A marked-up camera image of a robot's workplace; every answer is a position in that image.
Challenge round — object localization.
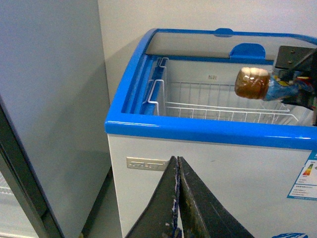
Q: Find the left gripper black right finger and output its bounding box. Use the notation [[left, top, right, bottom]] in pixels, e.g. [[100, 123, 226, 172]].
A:
[[177, 157, 253, 238]]

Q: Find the silver brand nameplate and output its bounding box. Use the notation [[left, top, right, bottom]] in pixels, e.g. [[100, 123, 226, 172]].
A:
[[126, 157, 168, 171]]

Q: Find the energy rating label sticker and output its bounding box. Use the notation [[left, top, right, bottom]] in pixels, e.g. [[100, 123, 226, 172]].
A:
[[287, 151, 317, 201]]

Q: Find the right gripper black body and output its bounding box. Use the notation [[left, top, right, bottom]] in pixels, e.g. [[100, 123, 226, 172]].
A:
[[273, 46, 317, 126]]

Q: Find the white chest freezer blue rim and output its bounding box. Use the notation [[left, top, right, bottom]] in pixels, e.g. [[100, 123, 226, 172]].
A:
[[105, 28, 317, 238]]

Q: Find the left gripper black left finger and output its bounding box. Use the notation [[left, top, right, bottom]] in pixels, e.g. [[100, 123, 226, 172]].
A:
[[126, 156, 182, 238]]

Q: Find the brown drink bottle blue label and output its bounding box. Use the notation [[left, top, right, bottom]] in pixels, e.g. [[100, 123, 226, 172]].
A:
[[234, 67, 314, 101]]

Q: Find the grey upright display fridge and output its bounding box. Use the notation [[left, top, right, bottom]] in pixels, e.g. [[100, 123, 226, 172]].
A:
[[0, 0, 110, 238]]

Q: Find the white wire freezer basket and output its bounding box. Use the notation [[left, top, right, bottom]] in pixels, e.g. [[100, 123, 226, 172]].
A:
[[143, 57, 303, 125]]

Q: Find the glass sliding lid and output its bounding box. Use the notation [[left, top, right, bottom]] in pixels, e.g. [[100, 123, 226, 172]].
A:
[[145, 42, 317, 65], [146, 28, 317, 60]]

